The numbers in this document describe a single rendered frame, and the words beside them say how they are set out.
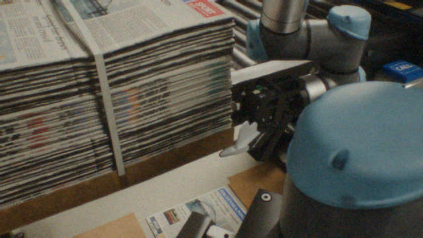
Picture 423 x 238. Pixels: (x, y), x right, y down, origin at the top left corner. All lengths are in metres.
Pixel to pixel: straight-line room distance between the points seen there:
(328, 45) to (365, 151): 0.46
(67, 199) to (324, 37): 0.50
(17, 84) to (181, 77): 0.19
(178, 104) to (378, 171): 0.32
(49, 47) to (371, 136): 0.35
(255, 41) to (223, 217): 0.99
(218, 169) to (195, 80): 1.27
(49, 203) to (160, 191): 1.15
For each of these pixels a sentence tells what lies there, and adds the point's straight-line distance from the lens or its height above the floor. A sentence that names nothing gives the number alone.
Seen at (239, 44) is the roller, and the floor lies 0.79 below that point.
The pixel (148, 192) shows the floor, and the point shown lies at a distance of 1.68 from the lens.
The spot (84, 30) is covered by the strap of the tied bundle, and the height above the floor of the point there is 1.03.
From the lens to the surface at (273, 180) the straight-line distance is 1.73.
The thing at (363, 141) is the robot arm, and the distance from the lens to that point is 0.28.
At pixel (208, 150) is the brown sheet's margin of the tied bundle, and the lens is 0.60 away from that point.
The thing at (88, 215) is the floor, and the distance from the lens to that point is 1.65.
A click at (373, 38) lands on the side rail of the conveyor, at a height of 0.80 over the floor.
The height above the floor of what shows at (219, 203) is 0.01.
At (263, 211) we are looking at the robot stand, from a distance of 0.52.
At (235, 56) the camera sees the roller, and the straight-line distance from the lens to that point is 0.94.
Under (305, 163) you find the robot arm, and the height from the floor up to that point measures 1.02.
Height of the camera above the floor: 1.21
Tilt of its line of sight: 36 degrees down
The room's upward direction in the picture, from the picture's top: straight up
